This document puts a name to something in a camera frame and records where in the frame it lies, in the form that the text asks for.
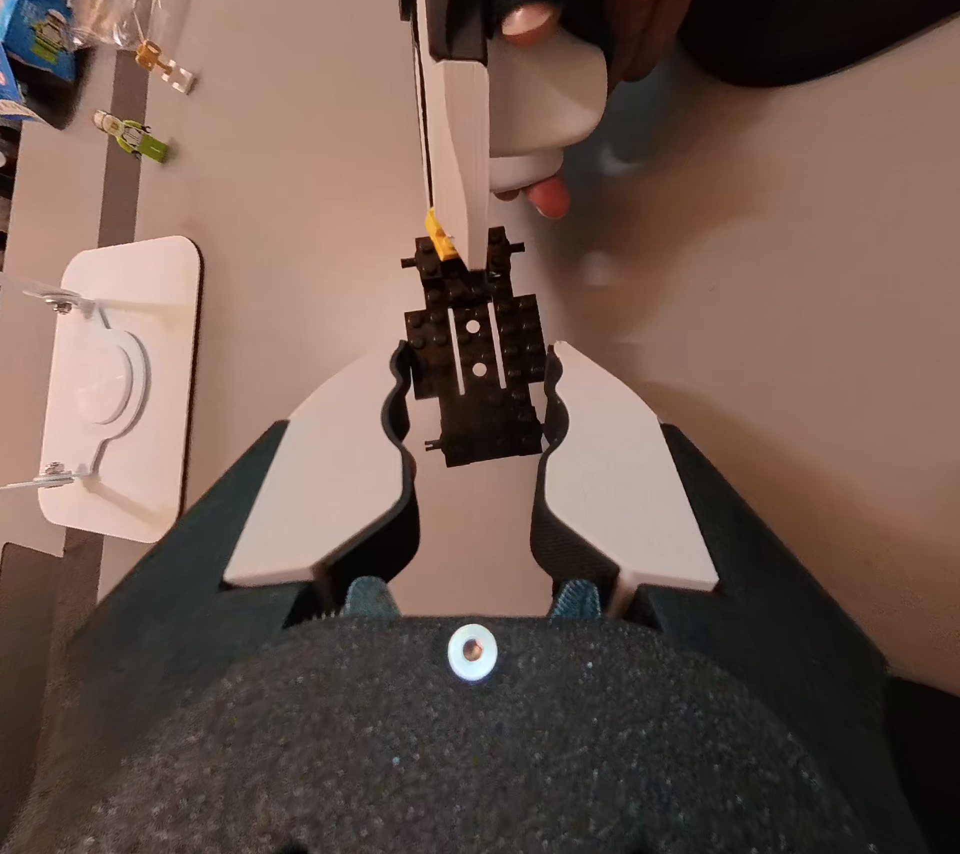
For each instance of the white book stand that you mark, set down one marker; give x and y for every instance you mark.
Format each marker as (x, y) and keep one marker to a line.
(150, 344)

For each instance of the small white lego piece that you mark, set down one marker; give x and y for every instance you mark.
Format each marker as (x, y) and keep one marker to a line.
(179, 80)

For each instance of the black lego chassis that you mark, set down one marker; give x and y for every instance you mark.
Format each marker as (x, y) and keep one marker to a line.
(503, 419)

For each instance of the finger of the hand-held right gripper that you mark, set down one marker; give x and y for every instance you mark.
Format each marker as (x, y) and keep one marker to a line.
(465, 149)
(423, 119)

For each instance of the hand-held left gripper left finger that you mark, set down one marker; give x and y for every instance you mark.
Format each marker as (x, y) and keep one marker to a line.
(330, 479)

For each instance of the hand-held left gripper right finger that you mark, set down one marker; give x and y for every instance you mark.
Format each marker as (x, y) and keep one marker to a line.
(623, 494)

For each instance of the small yellow lego piece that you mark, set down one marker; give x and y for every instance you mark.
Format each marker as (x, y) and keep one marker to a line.
(441, 242)

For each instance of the lime green lego minifigure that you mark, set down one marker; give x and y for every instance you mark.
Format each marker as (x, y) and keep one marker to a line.
(132, 139)

